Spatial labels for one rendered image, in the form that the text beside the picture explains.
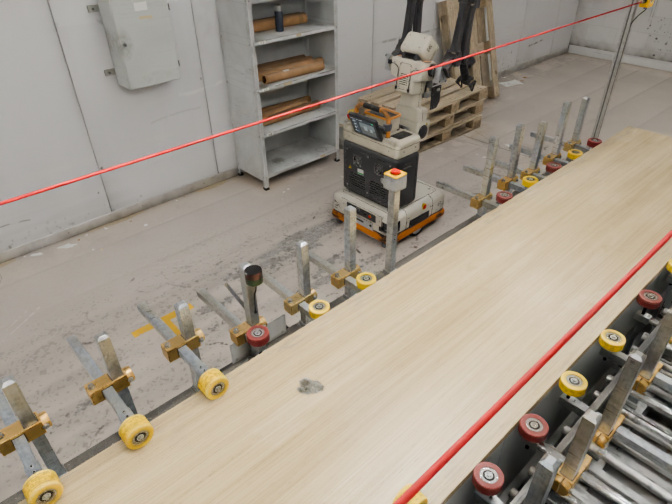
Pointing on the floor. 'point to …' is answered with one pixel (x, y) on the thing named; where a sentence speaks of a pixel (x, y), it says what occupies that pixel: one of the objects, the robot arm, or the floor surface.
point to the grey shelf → (302, 154)
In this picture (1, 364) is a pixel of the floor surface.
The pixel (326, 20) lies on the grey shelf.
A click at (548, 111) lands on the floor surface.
